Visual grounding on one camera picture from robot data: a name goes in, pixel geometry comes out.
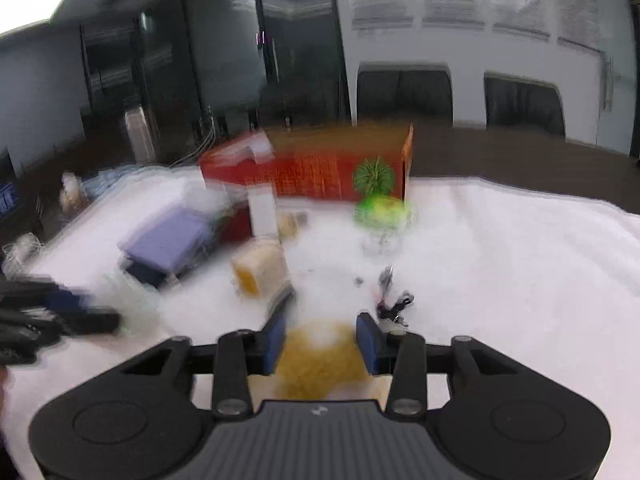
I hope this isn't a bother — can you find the black cable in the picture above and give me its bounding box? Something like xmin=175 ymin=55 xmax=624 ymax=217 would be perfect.
xmin=354 ymin=264 xmax=417 ymax=328

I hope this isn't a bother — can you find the dark navy case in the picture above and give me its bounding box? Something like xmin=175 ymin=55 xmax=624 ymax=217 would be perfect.
xmin=120 ymin=256 xmax=190 ymax=289

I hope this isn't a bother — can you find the yellow white plug adapter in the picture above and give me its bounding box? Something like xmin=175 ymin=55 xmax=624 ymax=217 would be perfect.
xmin=231 ymin=240 xmax=290 ymax=300

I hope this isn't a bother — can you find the purple knit pouch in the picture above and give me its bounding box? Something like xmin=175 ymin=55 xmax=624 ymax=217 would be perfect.
xmin=118 ymin=207 xmax=210 ymax=273

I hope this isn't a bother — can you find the green tissue pack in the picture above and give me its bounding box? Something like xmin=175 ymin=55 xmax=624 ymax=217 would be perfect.
xmin=354 ymin=196 xmax=412 ymax=230

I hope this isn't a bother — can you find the white round tape roll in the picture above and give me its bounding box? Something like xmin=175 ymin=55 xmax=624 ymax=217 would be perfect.
xmin=362 ymin=230 xmax=401 ymax=257

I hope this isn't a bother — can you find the white paper box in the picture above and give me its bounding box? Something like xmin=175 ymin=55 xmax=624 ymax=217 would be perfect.
xmin=247 ymin=184 xmax=279 ymax=238

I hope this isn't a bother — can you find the white fluffy towel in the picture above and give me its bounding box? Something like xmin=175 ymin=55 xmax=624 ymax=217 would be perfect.
xmin=2 ymin=179 xmax=639 ymax=479

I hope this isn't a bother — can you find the steel thermos jug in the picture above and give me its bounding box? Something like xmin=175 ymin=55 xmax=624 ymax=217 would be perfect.
xmin=124 ymin=105 xmax=158 ymax=165

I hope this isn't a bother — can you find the red cardboard box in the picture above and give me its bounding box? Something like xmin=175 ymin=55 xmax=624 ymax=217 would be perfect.
xmin=198 ymin=122 xmax=413 ymax=202

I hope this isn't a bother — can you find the black office chair middle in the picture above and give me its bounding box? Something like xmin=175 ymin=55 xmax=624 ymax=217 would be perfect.
xmin=356 ymin=64 xmax=454 ymax=124

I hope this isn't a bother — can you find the black office chair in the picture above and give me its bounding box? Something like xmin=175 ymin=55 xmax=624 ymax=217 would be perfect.
xmin=484 ymin=75 xmax=566 ymax=138
xmin=356 ymin=64 xmax=454 ymax=124

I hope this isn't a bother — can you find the black office chair right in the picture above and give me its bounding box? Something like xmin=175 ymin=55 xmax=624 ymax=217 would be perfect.
xmin=484 ymin=75 xmax=566 ymax=138

